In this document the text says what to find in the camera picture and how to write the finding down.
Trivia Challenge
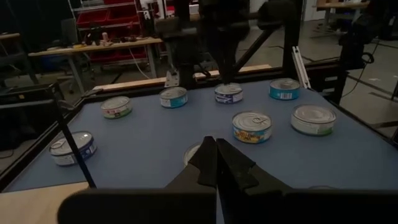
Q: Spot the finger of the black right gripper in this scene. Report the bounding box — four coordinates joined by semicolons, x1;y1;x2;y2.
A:
226;40;240;85
214;40;228;85

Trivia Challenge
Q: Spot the red storage bin rack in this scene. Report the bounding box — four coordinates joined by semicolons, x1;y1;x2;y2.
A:
70;0;149;63

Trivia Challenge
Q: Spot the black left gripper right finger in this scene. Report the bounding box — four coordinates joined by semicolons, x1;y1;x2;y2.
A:
216;138;293;191

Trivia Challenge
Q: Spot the blue table mat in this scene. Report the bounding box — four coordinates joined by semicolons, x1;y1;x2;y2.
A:
2;79;398;224

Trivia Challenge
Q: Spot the dark blue label tuna can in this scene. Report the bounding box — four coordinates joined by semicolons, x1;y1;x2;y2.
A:
49;130;98;167
182;142;202;167
214;82;244;105

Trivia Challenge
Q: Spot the teal label tuna can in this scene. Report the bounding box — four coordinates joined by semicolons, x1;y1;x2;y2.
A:
159;86;188;109
269;78;301;101

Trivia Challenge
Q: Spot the large green label tuna can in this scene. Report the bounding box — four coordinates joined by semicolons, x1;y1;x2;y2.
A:
290;103;337;137

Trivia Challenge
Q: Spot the white metal bracket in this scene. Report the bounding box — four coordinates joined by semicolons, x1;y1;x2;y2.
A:
164;70;180;88

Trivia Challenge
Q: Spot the wooden desk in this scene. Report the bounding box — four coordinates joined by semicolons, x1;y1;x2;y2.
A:
315;0;371;32

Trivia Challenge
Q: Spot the wooden shelf with black frame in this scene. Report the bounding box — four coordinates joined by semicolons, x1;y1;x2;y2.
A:
0;82;97;224

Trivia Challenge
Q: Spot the green white label tuna can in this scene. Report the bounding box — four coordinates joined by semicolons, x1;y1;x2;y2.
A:
99;95;134;119

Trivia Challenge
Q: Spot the wooden workbench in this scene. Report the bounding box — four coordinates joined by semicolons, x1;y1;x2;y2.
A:
27;36;164;94

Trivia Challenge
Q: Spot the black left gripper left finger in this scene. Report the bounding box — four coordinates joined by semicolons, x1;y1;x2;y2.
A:
164;136;218;190

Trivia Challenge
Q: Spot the aluminium strut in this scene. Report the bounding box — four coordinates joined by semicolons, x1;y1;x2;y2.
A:
291;45;312;90

